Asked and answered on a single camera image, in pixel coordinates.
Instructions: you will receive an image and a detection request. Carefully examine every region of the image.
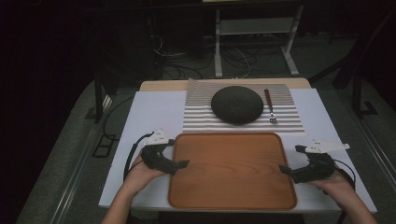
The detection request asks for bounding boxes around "brown wooden tray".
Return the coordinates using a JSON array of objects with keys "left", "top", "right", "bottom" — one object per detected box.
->
[{"left": 167, "top": 132, "right": 298, "bottom": 211}]

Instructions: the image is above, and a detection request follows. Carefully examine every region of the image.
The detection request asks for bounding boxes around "fork with brown handle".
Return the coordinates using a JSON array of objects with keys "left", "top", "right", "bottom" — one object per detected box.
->
[{"left": 263, "top": 89, "right": 279, "bottom": 125}]

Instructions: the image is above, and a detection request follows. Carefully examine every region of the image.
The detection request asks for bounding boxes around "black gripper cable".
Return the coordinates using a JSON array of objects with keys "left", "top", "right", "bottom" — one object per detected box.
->
[
  {"left": 122, "top": 132, "right": 155, "bottom": 182},
  {"left": 332, "top": 159, "right": 357, "bottom": 190}
]

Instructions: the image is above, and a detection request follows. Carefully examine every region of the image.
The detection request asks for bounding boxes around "striped placemat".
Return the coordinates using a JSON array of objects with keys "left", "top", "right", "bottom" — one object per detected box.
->
[{"left": 182, "top": 77, "right": 305, "bottom": 134}]

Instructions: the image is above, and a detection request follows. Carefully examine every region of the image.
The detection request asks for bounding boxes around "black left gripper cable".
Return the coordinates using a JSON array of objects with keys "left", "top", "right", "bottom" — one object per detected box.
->
[{"left": 122, "top": 132, "right": 155, "bottom": 182}]

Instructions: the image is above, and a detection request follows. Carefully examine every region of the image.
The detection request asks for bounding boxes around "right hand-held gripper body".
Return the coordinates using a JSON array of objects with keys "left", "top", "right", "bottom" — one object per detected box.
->
[{"left": 290, "top": 138, "right": 350, "bottom": 185}]

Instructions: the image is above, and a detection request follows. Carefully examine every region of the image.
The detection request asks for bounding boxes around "person's right hand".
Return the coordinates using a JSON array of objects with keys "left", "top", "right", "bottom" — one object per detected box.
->
[{"left": 306, "top": 167, "right": 357, "bottom": 206}]

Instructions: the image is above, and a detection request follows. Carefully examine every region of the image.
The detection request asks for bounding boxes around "white metal stand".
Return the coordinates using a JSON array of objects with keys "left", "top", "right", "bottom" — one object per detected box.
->
[{"left": 214, "top": 5, "right": 304, "bottom": 78}]

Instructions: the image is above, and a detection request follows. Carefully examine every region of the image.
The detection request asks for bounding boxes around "bundle of floor cables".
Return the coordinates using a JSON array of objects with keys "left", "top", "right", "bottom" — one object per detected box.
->
[{"left": 148, "top": 33, "right": 251, "bottom": 80}]

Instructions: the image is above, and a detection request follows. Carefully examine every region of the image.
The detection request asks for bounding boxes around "dark round plate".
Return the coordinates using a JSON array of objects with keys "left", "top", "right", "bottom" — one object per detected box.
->
[{"left": 210, "top": 85, "right": 264, "bottom": 125}]

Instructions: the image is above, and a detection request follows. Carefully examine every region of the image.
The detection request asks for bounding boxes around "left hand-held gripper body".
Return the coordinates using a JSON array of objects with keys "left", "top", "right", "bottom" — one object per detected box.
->
[{"left": 140, "top": 129, "right": 179, "bottom": 175}]

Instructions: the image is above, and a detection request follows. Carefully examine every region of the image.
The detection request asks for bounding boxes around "black metal stand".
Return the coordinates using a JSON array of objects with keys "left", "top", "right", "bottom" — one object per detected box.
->
[
  {"left": 84, "top": 40, "right": 144, "bottom": 124},
  {"left": 307, "top": 8, "right": 396, "bottom": 119}
]

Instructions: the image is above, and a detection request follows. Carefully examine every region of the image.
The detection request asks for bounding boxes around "black floor bracket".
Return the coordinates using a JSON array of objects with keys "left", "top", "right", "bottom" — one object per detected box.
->
[{"left": 92, "top": 133, "right": 120, "bottom": 159}]

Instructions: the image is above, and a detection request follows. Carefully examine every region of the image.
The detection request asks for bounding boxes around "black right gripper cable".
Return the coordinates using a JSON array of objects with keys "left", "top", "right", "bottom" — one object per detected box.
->
[{"left": 332, "top": 159, "right": 357, "bottom": 190}]

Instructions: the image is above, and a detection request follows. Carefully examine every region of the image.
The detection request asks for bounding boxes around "person's left hand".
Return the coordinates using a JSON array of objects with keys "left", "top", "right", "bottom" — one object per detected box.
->
[{"left": 123, "top": 152, "right": 169, "bottom": 195}]

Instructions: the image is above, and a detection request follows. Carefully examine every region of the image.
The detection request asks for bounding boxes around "white board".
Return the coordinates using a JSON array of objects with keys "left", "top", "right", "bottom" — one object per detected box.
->
[{"left": 98, "top": 88, "right": 378, "bottom": 215}]

